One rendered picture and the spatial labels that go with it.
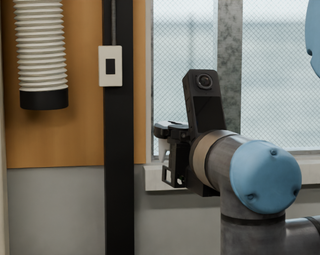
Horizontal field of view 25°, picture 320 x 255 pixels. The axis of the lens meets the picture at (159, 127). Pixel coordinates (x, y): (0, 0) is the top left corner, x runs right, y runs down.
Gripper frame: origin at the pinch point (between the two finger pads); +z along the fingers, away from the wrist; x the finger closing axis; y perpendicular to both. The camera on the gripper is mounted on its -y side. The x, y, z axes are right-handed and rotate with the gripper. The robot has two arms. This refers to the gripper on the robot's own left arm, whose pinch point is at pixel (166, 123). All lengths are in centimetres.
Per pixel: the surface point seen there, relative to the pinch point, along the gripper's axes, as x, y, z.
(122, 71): 30, -2, 126
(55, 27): 6, -16, 120
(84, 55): 19, -7, 134
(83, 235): 21, 55, 138
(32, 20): -1, -17, 120
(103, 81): 23, 1, 124
